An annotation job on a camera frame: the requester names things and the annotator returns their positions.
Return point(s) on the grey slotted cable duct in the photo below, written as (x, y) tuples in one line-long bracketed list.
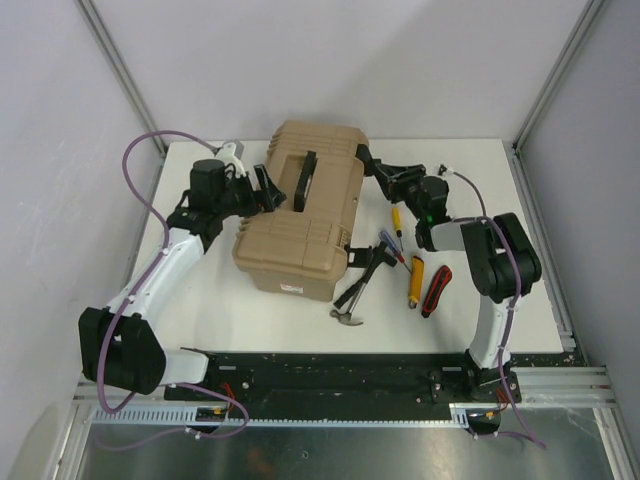
[(192, 417)]

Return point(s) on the aluminium frame post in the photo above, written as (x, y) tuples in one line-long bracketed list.
[(575, 42), (116, 62)]

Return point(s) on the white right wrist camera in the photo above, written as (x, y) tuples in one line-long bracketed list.
[(446, 171)]

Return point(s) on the right aluminium frame post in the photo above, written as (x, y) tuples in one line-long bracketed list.
[(575, 42)]

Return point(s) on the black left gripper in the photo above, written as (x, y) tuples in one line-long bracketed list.
[(267, 200)]

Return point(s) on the blue red screwdriver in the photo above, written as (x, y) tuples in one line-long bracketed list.
[(388, 239)]

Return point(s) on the yellow utility knife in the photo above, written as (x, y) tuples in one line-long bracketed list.
[(416, 281)]

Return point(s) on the steel claw hammer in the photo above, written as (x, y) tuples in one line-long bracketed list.
[(344, 306)]

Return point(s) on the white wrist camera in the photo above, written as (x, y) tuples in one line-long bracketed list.
[(232, 152), (446, 171)]

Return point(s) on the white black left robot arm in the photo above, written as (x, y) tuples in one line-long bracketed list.
[(119, 347)]

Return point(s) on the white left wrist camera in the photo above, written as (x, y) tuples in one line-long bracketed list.
[(232, 152)]

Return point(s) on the left aluminium frame post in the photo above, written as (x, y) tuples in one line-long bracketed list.
[(116, 62)]

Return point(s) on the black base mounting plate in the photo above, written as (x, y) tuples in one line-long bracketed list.
[(352, 386)]

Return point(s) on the yellow handle screwdriver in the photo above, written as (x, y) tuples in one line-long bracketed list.
[(396, 218)]

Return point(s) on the red black utility knife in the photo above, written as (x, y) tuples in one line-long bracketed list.
[(439, 282)]

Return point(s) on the tan plastic toolbox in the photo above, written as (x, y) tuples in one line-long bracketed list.
[(299, 248)]

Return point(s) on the black rubber mallet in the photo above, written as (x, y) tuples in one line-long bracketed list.
[(368, 259)]

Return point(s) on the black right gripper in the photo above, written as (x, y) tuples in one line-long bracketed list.
[(393, 177)]

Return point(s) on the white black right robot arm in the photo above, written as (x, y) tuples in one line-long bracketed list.
[(502, 262)]

